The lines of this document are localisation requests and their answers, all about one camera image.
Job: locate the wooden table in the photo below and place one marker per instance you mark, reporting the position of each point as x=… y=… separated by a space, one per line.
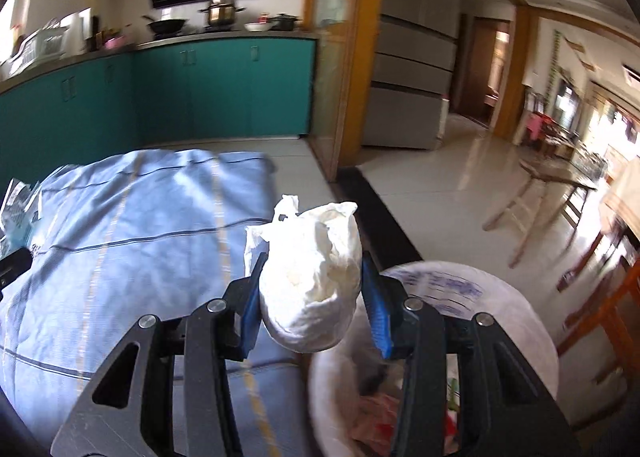
x=620 y=262

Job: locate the white dish rack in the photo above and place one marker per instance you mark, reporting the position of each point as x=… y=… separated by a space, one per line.
x=42 y=44

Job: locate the grey kitchen countertop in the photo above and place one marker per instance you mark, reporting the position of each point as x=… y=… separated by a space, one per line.
x=150 y=44

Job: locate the grey refrigerator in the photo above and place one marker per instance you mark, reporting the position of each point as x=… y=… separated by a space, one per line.
x=415 y=47

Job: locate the wooden doorway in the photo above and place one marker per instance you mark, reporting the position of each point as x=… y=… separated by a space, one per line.
x=482 y=72

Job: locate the white lined trash bin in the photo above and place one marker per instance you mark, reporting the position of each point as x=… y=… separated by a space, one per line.
x=510 y=317

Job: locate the blue striped tablecloth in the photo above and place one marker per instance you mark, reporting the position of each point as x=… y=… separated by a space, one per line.
x=125 y=247

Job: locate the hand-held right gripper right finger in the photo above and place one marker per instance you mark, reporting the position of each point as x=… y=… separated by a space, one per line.
x=377 y=309

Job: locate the clear plastic wrapper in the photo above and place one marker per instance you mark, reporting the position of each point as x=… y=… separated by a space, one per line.
x=20 y=209

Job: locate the white tissue wad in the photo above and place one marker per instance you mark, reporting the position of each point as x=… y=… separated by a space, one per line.
x=310 y=277

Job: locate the wooden stool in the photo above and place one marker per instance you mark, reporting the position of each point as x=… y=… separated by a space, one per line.
x=545 y=187

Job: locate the white bowl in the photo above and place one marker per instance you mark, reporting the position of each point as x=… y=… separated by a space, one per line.
x=257 y=27

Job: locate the black lidded pot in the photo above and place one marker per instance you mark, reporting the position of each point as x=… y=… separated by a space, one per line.
x=285 y=22

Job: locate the black wok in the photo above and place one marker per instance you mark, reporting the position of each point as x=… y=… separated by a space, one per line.
x=167 y=26

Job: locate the chair with pink cloth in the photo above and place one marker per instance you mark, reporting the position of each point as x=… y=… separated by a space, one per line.
x=536 y=124

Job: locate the wooden framed glass door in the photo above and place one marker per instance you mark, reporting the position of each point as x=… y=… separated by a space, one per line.
x=340 y=62

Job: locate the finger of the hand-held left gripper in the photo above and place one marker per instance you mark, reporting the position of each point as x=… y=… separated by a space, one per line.
x=12 y=272

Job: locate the pink container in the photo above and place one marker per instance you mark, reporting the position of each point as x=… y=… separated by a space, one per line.
x=114 y=42

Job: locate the steel cooking pot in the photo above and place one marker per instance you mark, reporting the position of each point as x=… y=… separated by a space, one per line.
x=221 y=14

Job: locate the teal kitchen cabinets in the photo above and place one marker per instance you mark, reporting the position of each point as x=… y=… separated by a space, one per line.
x=200 y=87

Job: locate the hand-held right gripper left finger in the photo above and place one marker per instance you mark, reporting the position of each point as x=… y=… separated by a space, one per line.
x=252 y=309

